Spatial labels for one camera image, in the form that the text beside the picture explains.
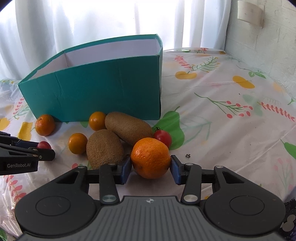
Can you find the red cherry tomato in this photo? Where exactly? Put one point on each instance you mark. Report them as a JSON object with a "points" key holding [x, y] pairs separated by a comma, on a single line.
{"points": [[163, 136], [43, 145]]}

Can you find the purple patterned bedding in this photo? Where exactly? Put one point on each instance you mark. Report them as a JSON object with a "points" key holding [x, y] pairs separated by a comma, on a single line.
{"points": [[287, 228]]}

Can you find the large orange mandarin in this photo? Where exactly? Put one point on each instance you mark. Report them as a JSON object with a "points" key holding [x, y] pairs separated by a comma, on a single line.
{"points": [[150, 158]]}

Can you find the floral plastic tablecloth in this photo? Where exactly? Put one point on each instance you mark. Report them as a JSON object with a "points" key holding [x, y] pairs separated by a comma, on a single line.
{"points": [[217, 110]]}

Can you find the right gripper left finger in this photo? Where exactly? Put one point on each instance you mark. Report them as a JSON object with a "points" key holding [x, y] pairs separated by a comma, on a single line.
{"points": [[110, 175]]}

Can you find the teal cardboard box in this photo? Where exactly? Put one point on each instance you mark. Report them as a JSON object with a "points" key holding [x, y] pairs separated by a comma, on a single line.
{"points": [[119, 74]]}

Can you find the orange cherry tomato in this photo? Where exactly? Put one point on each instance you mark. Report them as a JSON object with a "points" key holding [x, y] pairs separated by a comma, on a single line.
{"points": [[97, 121], [77, 143]]}

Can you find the white curtain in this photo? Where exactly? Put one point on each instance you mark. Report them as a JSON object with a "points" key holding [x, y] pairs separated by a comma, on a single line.
{"points": [[34, 31]]}

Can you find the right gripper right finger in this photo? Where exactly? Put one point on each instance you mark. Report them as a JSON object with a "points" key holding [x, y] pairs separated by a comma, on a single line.
{"points": [[189, 175]]}

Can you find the white wall fixture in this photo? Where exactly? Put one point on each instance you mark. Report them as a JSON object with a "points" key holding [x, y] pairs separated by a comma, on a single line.
{"points": [[251, 13]]}

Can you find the brown kiwi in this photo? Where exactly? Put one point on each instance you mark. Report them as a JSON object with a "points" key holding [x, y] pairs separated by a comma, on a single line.
{"points": [[128, 128], [104, 147]]}

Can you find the small mandarin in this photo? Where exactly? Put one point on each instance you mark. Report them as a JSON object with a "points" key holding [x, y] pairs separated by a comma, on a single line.
{"points": [[45, 125]]}

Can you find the orange cherry tomato front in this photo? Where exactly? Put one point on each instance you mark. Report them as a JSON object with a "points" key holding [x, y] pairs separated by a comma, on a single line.
{"points": [[77, 143]]}

